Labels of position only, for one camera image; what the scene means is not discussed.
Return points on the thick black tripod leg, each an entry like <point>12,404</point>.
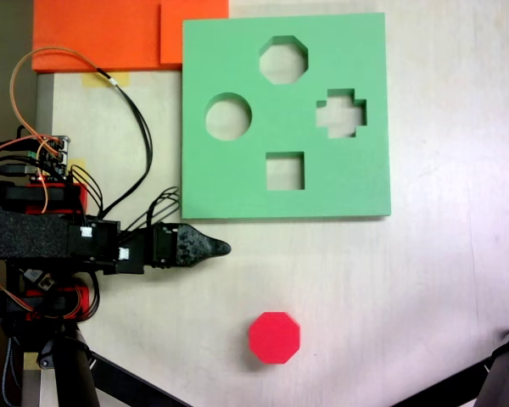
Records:
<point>74,373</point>

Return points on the small yellow tape piece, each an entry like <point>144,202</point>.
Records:
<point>79,164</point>
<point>30,360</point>

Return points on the large flat orange block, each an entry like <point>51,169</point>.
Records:
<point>93,34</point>

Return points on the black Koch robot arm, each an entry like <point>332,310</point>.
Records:
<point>25,235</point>

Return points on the green shape sorter board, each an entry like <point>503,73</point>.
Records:
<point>343,178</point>

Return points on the red octagonal pillar block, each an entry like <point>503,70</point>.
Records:
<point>274,337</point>

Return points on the black textured gripper finger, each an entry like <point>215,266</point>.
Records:
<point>195,246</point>

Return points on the black table clamp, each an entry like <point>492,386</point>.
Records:
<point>25,194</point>
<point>8,309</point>

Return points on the wide yellow tape strip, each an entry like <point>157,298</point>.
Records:
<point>91,80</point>

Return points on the black power converter board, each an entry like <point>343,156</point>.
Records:
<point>40,280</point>

